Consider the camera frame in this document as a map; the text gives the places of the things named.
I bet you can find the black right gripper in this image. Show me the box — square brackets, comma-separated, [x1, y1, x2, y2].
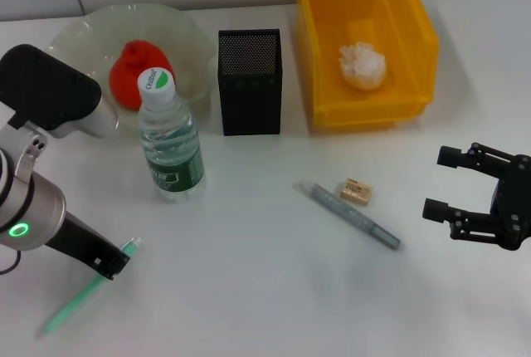
[422, 141, 531, 252]

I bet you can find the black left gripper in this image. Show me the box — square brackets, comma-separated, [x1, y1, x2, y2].
[43, 209, 132, 281]

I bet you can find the green pen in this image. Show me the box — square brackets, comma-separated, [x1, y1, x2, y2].
[43, 237, 144, 335]

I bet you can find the clear green-label water bottle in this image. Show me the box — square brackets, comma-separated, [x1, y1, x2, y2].
[137, 66, 207, 203]

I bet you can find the white paper ball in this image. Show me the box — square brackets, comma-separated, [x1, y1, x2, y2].
[339, 42, 387, 91]

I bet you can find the orange fruit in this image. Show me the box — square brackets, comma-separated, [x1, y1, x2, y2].
[109, 40, 175, 113]

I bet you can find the beige eraser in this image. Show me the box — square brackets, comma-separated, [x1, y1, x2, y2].
[339, 178, 373, 208]

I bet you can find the grey marker pen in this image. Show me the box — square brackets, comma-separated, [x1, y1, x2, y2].
[292, 180, 402, 252]

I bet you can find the black mesh pen holder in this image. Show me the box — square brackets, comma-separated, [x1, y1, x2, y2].
[217, 27, 283, 137]

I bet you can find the pale green glass fruit plate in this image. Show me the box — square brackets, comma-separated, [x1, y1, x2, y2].
[44, 2, 216, 142]

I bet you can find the yellow plastic bin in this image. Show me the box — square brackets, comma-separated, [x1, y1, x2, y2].
[291, 0, 441, 129]

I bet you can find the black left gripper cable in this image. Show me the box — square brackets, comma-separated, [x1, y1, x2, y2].
[0, 248, 22, 276]

